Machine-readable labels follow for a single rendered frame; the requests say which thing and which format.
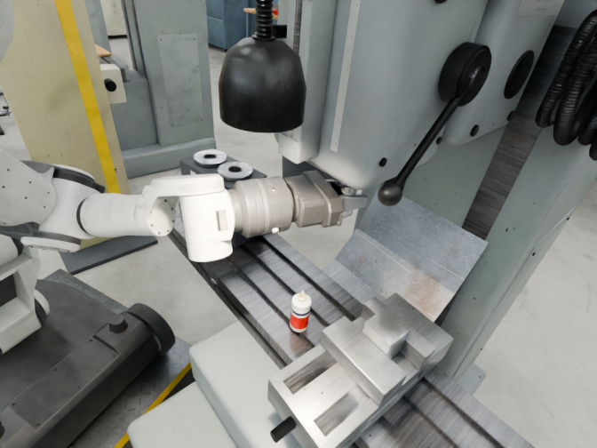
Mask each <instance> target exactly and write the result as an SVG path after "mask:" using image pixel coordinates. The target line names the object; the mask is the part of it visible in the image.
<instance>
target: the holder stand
mask: <svg viewBox="0 0 597 448"><path fill-rule="evenodd" d="M180 169H181V175H196V174H219V175H220V176H221V177H222V178H223V181H224V188H225V189H226V190H229V189H232V187H233V186H234V184H235V183H236V182H237V181H238V180H252V179H259V178H267V175H266V174H264V173H263V172H260V171H258V170H256V169H254V168H252V167H251V166H249V165H248V164H245V163H242V162H240V161H238V160H235V159H234V158H232V157H230V156H227V155H226V154H225V153H224V152H222V151H219V150H216V149H214V148H213V149H209V150H203V151H199V152H198V153H196V154H195V155H194V156H191V157H188V158H185V159H182V160H180ZM253 237H254V236H253ZM250 239H252V237H247V238H246V237H244V236H243V235H241V234H240V233H239V232H234V234H233V236H232V238H231V243H232V245H233V246H234V247H235V248H237V247H238V246H240V245H242V244H244V243H245V242H247V241H249V240H250Z"/></svg>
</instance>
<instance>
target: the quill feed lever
mask: <svg viewBox="0 0 597 448"><path fill-rule="evenodd" d="M490 65H491V53H490V48H489V47H488V46H487V45H482V44H475V43H470V42H465V43H462V44H461V45H460V46H459V47H457V48H456V49H455V50H454V51H453V52H452V53H451V55H450V56H449V57H448V59H447V60H446V62H445V64H444V66H443V69H442V72H441V75H440V79H439V84H438V91H439V94H440V98H441V100H443V101H445V102H448V104H447V105H446V107H445V108H444V110H443V111H442V112H441V113H440V115H439V116H438V118H437V119H436V121H435V122H434V124H433V125H432V127H431V128H430V130H429V131H428V132H427V134H426V136H425V137H424V139H422V140H421V142H420V143H419V145H418V147H417V148H416V149H415V151H414V152H413V154H412V155H411V157H410V158H409V160H408V161H407V163H406V164H405V165H404V166H403V168H402V169H401V171H400V172H399V174H398V175H397V176H396V178H395V179H394V181H393V183H392V182H389V183H386V184H384V185H382V186H381V187H380V188H379V190H378V200H379V202H380V203H382V204H383V205H384V206H395V205H397V204H398V203H400V201H401V199H402V190H401V186H402V185H403V183H404V182H405V181H406V179H407V178H408V177H409V176H410V174H411V172H412V171H413V169H414V168H415V167H416V165H417V164H418V162H419V161H420V159H421V158H422V156H423V155H424V154H425V152H426V151H427V150H428V148H429V147H430V145H431V144H432V143H433V141H434V139H435V138H436V137H437V135H438V134H439V132H440V131H441V129H442V128H443V126H444V125H445V124H446V123H447V121H448V120H449V119H450V117H451V115H452V114H453V112H454V111H455V110H456V108H457V107H458V106H460V107H463V106H464V105H466V104H468V103H469V102H471V101H472V100H473V99H474V98H475V97H476V96H477V94H478V93H479V91H480V90H481V88H482V87H483V85H484V83H485V81H486V79H487V76H488V74H489V72H490Z"/></svg>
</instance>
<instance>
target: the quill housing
mask: <svg viewBox="0 0 597 448"><path fill-rule="evenodd" d="M487 2H488V0H337V5H336V12H335V20H334V28H333V35H332V42H331V49H330V64H329V71H328V78H327V85H326V93H325V101H324V108H323V115H322V129H321V137H320V144H319V151H318V156H317V157H315V158H312V159H308V160H306V162H308V163H310V164H311V165H313V166H314V167H316V168H318V169H319V170H321V171H323V172H325V173H327V174H329V175H330V176H331V177H333V178H334V179H336V180H338V181H340V182H342V183H343V184H345V185H347V186H348V187H350V188H354V189H357V190H364V189H368V188H372V187H374V186H376V185H378V184H380V183H382V182H384V181H386V180H390V179H392V178H394V177H396V176H397V175H398V174H399V172H400V171H401V169H402V168H403V166H404V165H405V164H406V163H407V161H408V160H409V158H410V157H411V155H412V154H413V152H414V151H415V149H416V148H417V147H418V145H419V143H420V142H421V140H422V139H424V137H425V136H426V134H427V132H428V131H429V130H430V128H431V127H432V125H433V124H434V122H435V121H436V119H437V118H438V116H439V115H440V114H441V112H442V111H443V110H444V108H445V107H446V105H447V104H448V102H445V101H443V100H441V98H440V94H439V91H438V84H439V79H440V75H441V72H442V69H443V66H444V64H445V62H446V60H447V59H448V57H449V56H450V55H451V53H452V52H453V51H454V50H455V49H456V48H457V47H459V46H460V45H461V44H462V43H465V42H470V43H473V42H474V39H475V37H476V34H477V31H478V28H479V26H480V24H481V21H482V16H483V14H484V11H485V8H486V5H487ZM288 5H289V0H278V21H277V25H287V22H288ZM445 125H446V124H445ZM445 125H444V126H443V128H442V129H441V131H440V132H439V134H438V135H437V137H436V138H435V139H434V141H433V143H432V144H431V145H430V147H429V148H428V150H427V151H426V152H425V154H424V155H423V156H422V158H421V159H420V161H419V162H418V164H417V165H416V167H419V166H420V165H422V164H426V163H428V162H429V161H430V160H431V159H432V158H434V156H435V154H436V152H437V149H438V147H439V144H440V143H441V141H442V134H443V131H444V128H445ZM416 167H415V168H416Z"/></svg>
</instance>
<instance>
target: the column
mask: <svg viewBox="0 0 597 448"><path fill-rule="evenodd" d="M594 10H597V0H564V2H563V4H562V6H561V9H560V11H559V13H558V16H557V18H556V20H555V22H554V24H553V27H552V29H551V31H550V34H549V36H548V37H547V39H546V41H545V45H544V47H543V49H542V52H541V53H540V55H539V57H538V59H537V63H536V65H535V67H534V69H533V71H532V73H531V75H530V77H529V81H528V82H527V84H526V87H525V89H524V91H523V93H522V96H521V98H520V100H519V102H518V105H517V107H516V109H515V115H514V117H513V119H512V120H511V121H510V122H509V123H508V124H507V125H506V126H504V127H502V128H499V129H497V130H495V131H493V132H490V133H487V134H485V135H483V136H481V137H479V138H477V139H475V140H471V141H469V142H467V143H465V144H463V145H460V146H457V147H452V146H448V145H446V144H443V143H440V144H439V147H438V149H437V152H436V154H435V156H434V158H432V159H431V160H430V161H429V162H428V163H426V164H422V165H420V166H419V167H416V168H414V169H413V171H412V172H411V174H410V176H409V177H408V178H407V179H406V181H405V182H404V183H403V185H402V186H401V190H402V195H403V196H404V197H406V198H408V199H409V200H411V201H413V202H414V203H416V204H419V205H421V206H423V207H424V208H426V209H427V210H429V211H431V212H433V213H435V214H437V215H439V216H441V217H443V218H444V219H445V220H448V221H450V222H452V223H453V224H455V225H457V226H459V227H461V228H462V229H464V230H466V231H468V232H470V233H471V234H473V235H475V236H478V237H479V238H480V239H482V240H484V241H486V242H488V245H487V246H486V248H485V249H484V251H483V252H482V254H481V256H480V258H479V259H478V260H477V261H476V263H475V264H474V266H473V268H472V269H471V271H470V272H469V274H468V275H467V277H466V279H465V280H464V282H463V283H462V284H461V285H460V287H459V288H458V290H457V292H456V293H455V295H454V296H453V297H452V299H451V300H450V302H449V303H448V304H447V306H446V307H445V308H444V310H443V311H442V312H441V313H440V315H439V316H438V317H437V318H436V320H435V321H434V323H435V324H437V325H438V326H439V327H441V328H442V329H443V330H444V331H445V332H446V333H447V334H449V335H450V336H451V337H452V338H453V341H452V343H451V345H450V347H449V349H448V351H447V352H446V354H445V356H444V358H443V359H442V360H441V361H440V362H439V363H438V364H437V365H436V366H438V367H439V368H440V369H441V370H442V371H444V372H445V373H446V374H447V375H449V376H450V377H451V378H452V379H453V380H454V381H455V382H457V381H458V379H459V378H460V377H461V376H462V375H463V374H464V372H465V371H466V370H467V369H468V368H469V366H470V365H471V364H472V363H473V362H474V360H475V359H476V357H477V356H478V355H479V354H480V352H481V351H482V349H483V347H484V346H485V344H486V343H487V341H488V340H489V338H490V336H491V335H492V333H493V332H494V331H495V330H496V328H497V327H498V325H499V323H500V322H501V320H502V319H503V317H504V316H505V314H506V312H507V311H508V309H509V308H510V307H511V306H512V304H513V302H514V301H515V299H516V298H517V296H518V295H519V293H520V292H521V290H522V288H523V287H524V285H525V284H526V283H527V282H528V280H529V278H530V277H531V275H532V274H533V272H534V271H535V269H536V268H537V266H538V264H539V263H540V261H541V260H542V259H543V258H544V256H545V254H546V253H547V251H548V250H549V248H550V247H551V245H552V244H553V242H554V240H555V239H556V237H557V236H558V235H559V234H560V232H561V230H562V229H563V227H564V226H565V224H566V223H567V221H568V220H569V218H570V216H571V215H572V213H573V212H574V211H575V210H576V208H577V206H578V205H579V203H580V202H581V200H582V199H583V197H584V196H585V194H586V192H587V191H588V189H589V188H590V187H591V186H592V184H593V182H594V181H595V179H596V178H597V161H594V160H592V158H591V157H589V149H590V147H591V145H592V144H591V145H587V146H584V145H581V144H580V143H579V142H578V140H577V139H578V136H577V137H576V139H575V140H573V141H572V142H571V143H570V144H569V145H565V146H561V145H558V144H556V142H555V140H554V138H553V126H554V124H552V125H551V126H548V127H545V128H542V127H538V126H537V124H536V122H535V120H536V115H537V111H538V109H539V106H540V104H541V102H542V100H543V98H544V97H545V93H546V92H547V90H548V87H550V84H551V82H552V81H553V79H554V76H555V73H556V72H557V69H559V68H558V67H559V66H560V64H561V61H562V60H563V57H565V55H564V54H566V51H567V50H568V48H569V45H570V42H571V41H572V39H573V38H574V37H573V36H574V35H575V34H576V33H577V30H578V28H579V27H580V25H581V24H582V22H583V21H584V20H585V18H586V17H587V16H588V15H589V14H590V13H591V12H592V11H594ZM395 178H396V177H394V178H392V179H390V180H386V181H384V182H382V183H380V184H382V185H384V184H386V183H389V182H392V183H393V181H394V179H395ZM380 184H378V185H376V186H374V187H372V188H368V189H364V190H362V193H361V195H366V196H367V197H368V198H367V203H366V206H365V207H362V208H359V209H358V211H357V214H356V219H355V224H354V231H353V233H354V232H355V231H356V229H357V228H358V226H359V224H360V222H361V220H362V217H363V215H364V214H365V213H366V211H367V209H368V207H369V205H370V202H371V200H372V199H373V197H374V196H375V194H376V192H377V190H378V187H379V185H380Z"/></svg>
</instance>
